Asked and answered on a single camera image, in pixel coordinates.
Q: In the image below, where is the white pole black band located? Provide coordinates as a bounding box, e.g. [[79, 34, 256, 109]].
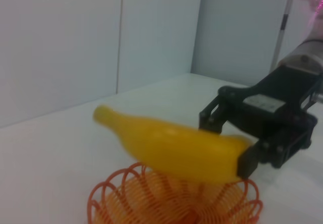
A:
[[271, 0, 296, 69]]

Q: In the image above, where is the orange wire basket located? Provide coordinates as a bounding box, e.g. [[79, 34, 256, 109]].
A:
[[87, 162, 263, 224]]

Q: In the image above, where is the yellow banana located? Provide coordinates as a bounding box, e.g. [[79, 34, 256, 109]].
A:
[[92, 104, 255, 184]]

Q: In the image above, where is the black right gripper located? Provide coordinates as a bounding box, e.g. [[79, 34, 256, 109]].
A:
[[198, 65, 323, 179]]

